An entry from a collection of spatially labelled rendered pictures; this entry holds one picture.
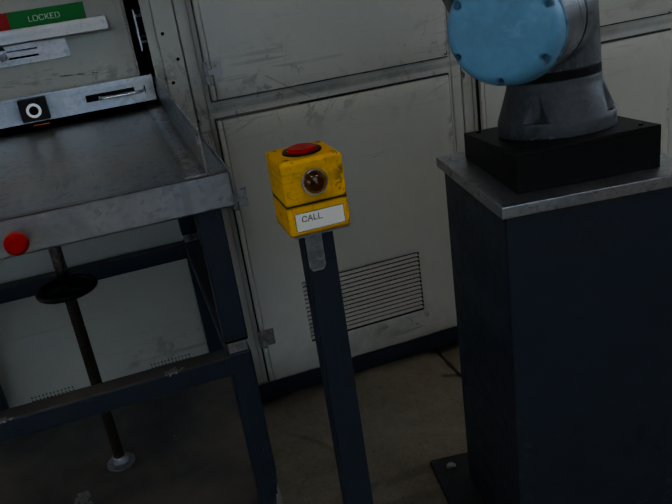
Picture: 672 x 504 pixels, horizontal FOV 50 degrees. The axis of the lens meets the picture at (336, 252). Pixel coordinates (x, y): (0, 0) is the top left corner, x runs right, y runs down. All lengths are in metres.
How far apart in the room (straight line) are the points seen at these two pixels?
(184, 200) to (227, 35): 0.72
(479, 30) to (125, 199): 0.55
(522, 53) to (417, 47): 0.91
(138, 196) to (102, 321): 0.84
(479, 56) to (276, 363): 1.22
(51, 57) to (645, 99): 1.60
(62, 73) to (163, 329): 0.67
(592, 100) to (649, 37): 1.09
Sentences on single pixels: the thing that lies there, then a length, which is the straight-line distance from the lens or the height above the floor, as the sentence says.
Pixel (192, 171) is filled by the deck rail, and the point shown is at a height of 0.85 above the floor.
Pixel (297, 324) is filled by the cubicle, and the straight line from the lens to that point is 1.96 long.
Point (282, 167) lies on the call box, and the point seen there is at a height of 0.90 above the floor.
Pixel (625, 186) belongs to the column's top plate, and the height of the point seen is 0.75.
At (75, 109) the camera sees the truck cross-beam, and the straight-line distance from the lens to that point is 1.77.
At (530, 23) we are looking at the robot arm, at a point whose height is 1.01.
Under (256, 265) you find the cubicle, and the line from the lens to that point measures 1.86.
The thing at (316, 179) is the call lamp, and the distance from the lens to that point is 0.86.
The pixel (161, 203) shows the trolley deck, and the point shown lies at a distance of 1.09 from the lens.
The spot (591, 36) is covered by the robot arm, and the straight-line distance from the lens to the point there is 1.20.
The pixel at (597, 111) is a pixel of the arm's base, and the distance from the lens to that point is 1.19.
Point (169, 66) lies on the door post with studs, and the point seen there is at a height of 0.94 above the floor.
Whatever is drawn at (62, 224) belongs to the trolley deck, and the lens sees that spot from 1.09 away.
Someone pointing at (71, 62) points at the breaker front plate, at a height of 0.98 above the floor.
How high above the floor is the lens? 1.12
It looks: 22 degrees down
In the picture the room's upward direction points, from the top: 9 degrees counter-clockwise
